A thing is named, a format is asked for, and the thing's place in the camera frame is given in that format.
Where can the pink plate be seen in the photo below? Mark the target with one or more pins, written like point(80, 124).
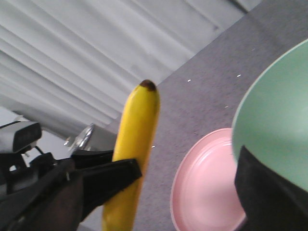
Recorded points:
point(203, 196)

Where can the white curtain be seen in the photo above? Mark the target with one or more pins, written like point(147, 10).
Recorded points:
point(69, 63)

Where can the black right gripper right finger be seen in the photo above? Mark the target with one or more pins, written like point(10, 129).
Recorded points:
point(271, 202)

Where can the grey front camera on stand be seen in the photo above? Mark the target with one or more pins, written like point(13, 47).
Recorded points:
point(16, 138)

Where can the green bowl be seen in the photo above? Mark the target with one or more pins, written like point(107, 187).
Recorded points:
point(271, 121)

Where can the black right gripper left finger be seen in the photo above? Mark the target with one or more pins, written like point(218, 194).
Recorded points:
point(56, 195)

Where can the yellow banana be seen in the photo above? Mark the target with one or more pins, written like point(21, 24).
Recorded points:
point(134, 141)

